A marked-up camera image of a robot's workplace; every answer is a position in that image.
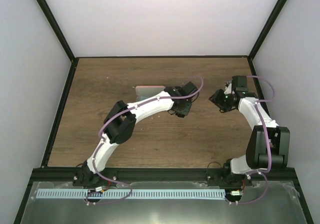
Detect black left frame post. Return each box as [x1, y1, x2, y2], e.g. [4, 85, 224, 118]
[36, 0, 75, 62]

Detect black sunglasses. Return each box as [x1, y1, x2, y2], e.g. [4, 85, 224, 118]
[168, 110, 185, 118]

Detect light blue slotted cable duct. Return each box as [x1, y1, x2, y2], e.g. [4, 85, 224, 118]
[36, 188, 226, 200]

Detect black front mounting rail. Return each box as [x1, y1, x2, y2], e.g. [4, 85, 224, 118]
[29, 167, 297, 187]

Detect black right table rail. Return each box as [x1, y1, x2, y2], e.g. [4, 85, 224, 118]
[247, 57, 287, 168]

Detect black frame post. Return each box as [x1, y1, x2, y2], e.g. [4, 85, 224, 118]
[36, 0, 75, 62]
[248, 0, 287, 61]

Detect black right frame post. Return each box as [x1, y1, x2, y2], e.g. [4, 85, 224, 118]
[248, 0, 287, 61]

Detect metal front tray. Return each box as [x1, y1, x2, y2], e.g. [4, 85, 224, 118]
[21, 181, 307, 223]

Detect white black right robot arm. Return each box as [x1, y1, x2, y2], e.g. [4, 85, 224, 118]
[209, 76, 291, 185]

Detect black table rail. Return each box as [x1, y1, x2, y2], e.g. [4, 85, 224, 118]
[247, 57, 287, 168]
[40, 58, 79, 168]

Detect black left table rail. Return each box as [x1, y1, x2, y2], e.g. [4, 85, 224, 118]
[40, 58, 79, 168]

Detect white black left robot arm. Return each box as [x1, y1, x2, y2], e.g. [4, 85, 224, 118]
[74, 82, 201, 186]

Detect pink glasses case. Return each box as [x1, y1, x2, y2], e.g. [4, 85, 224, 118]
[135, 85, 165, 102]

